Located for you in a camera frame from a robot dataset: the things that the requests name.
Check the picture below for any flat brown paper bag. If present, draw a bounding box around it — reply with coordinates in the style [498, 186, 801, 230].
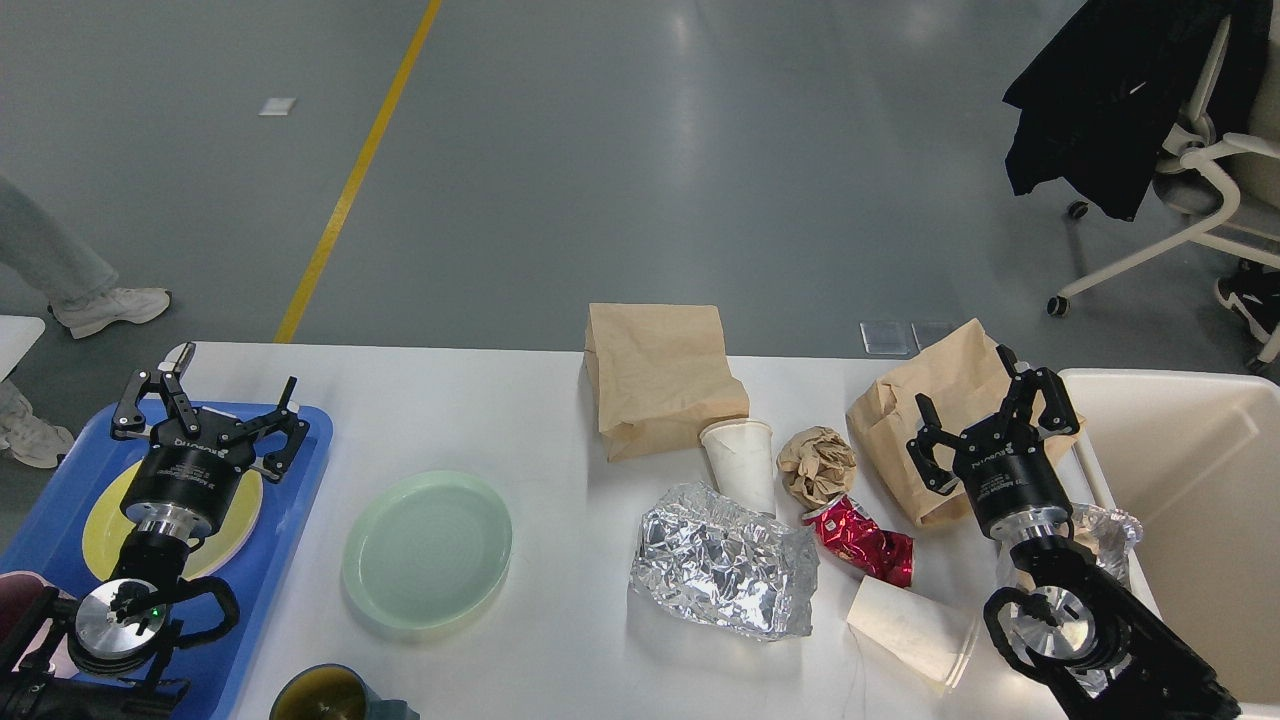
[584, 304, 750, 462]

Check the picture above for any foil with brown paper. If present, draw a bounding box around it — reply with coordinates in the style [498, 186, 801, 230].
[991, 503, 1142, 700]

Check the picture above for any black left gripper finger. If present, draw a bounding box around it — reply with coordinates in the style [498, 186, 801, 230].
[111, 345, 201, 441]
[218, 377, 310, 483]

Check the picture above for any dark teal mug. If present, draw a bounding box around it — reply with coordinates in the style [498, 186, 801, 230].
[268, 664, 421, 719]

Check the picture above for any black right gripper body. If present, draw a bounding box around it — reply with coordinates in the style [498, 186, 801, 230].
[952, 418, 1071, 539]

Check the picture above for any blue plastic tray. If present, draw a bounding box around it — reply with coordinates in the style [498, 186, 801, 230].
[1, 404, 333, 719]

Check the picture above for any upright white paper cup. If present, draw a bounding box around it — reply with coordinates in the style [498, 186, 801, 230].
[699, 418, 776, 518]

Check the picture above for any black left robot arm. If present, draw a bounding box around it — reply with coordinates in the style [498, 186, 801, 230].
[3, 342, 310, 719]

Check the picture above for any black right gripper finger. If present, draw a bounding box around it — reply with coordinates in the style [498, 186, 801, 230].
[906, 395, 963, 496]
[995, 345, 1082, 441]

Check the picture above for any crushed red can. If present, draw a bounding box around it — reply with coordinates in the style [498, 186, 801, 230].
[800, 493, 915, 588]

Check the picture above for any green plate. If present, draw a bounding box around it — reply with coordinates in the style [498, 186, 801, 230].
[340, 471, 515, 633]

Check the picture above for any white office chair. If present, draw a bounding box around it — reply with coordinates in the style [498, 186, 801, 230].
[1044, 12, 1277, 374]

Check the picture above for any crumpled aluminium foil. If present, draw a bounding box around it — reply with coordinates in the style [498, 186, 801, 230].
[630, 483, 819, 642]

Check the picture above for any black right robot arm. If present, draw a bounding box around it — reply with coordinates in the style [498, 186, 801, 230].
[906, 345, 1242, 719]

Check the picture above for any crumpled brown paper ball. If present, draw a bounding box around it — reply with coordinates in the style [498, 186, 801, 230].
[776, 427, 858, 510]

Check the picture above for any person in white sneakers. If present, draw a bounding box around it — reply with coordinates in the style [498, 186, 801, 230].
[1, 179, 172, 469]

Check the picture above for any beige plastic bin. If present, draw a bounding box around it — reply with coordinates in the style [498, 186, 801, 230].
[1062, 369, 1279, 719]

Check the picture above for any yellow plate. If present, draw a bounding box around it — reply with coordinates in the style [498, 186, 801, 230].
[81, 461, 262, 582]

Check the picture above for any lying white paper cup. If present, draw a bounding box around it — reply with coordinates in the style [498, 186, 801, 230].
[846, 577, 979, 691]

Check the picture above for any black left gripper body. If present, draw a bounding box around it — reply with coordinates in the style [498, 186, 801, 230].
[122, 409, 268, 524]

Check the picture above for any white side table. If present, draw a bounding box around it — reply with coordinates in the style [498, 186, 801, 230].
[0, 315, 46, 380]

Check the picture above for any pink mug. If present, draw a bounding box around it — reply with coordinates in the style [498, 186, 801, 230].
[1, 570, 79, 679]

